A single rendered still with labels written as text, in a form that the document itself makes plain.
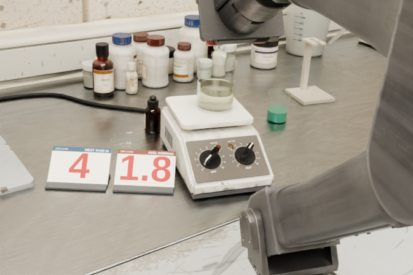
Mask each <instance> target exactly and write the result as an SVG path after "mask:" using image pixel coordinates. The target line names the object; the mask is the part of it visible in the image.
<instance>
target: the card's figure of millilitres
mask: <svg viewBox="0 0 413 275"><path fill-rule="evenodd" d="M173 165H174V156H165V155H138V154H124V153H120V154H119V162H118V168H117V179H116V181H129V182H156V183H171V184H172V183H173Z"/></svg>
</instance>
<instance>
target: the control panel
mask: <svg viewBox="0 0 413 275"><path fill-rule="evenodd" d="M250 142H251V143H252V142H253V144H254V147H253V151H254V153H255V155H256V158H255V161H254V162H253V163H252V164H250V165H243V164H241V163H239V162H238V161H237V160H236V158H235V151H236V150H237V149H238V148H239V147H243V146H245V147H246V146H247V145H248V144H249V143H250ZM229 144H232V145H233V147H232V148H230V147H228V145H229ZM216 145H220V146H221V148H220V150H219V153H218V154H219V156H220V157H221V163H220V165H219V166H218V167H217V168H214V169H208V168H205V167H204V166H203V165H202V164H201V163H200V154H201V153H202V152H203V151H205V150H212V149H213V148H214V147H216ZM186 147H187V152H188V154H189V159H190V162H191V166H192V170H193V173H194V178H195V181H196V183H198V184H201V183H206V182H216V181H222V180H231V179H241V178H247V177H257V176H266V175H269V174H270V172H269V169H268V166H267V163H266V160H265V158H264V154H263V152H262V149H261V146H260V143H259V140H258V137H257V135H251V136H239V137H226V138H219V139H207V140H200V141H187V142H186Z"/></svg>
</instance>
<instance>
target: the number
mask: <svg viewBox="0 0 413 275"><path fill-rule="evenodd" d="M108 160H109V153H96V152H69V151H54V153H53V160H52V167H51V171H50V178H58V179H85V180H106V175H107V170H108Z"/></svg>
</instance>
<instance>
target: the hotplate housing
mask: <svg viewBox="0 0 413 275"><path fill-rule="evenodd" d="M251 135H257V137H258V140H259V143H260V146H261V149H262V152H263V154H264V158H265V161H266V163H267V166H268V169H269V172H270V174H269V175H266V176H257V177H247V178H241V179H231V180H222V181H216V182H206V183H201V184H198V183H196V181H195V178H194V173H193V170H192V166H191V162H190V159H189V154H188V152H187V147H186V142H187V141H200V140H207V139H219V138H232V137H239V136H251ZM160 137H161V138H162V142H163V144H164V146H165V148H166V150H167V151H173V152H176V164H175V166H176V168H177V170H178V172H179V174H180V176H181V178H182V180H183V181H184V183H185V185H186V187H187V189H188V191H189V193H190V194H191V197H192V199H199V198H207V197H213V196H222V195H231V194H237V193H246V192H255V191H260V190H261V189H263V188H265V187H266V186H268V187H271V184H272V183H273V172H272V170H271V167H270V164H269V161H268V159H267V155H266V152H265V150H264V147H263V144H262V141H261V138H260V136H259V133H258V132H257V131H256V130H255V129H254V127H253V126H252V125H251V124H249V125H237V126H224V127H216V128H203V129H196V130H185V129H182V128H181V127H180V125H179V124H178V122H177V121H176V119H175V118H174V116H173V114H172V113H171V111H170V110H169V108H168V106H165V107H163V109H161V122H160Z"/></svg>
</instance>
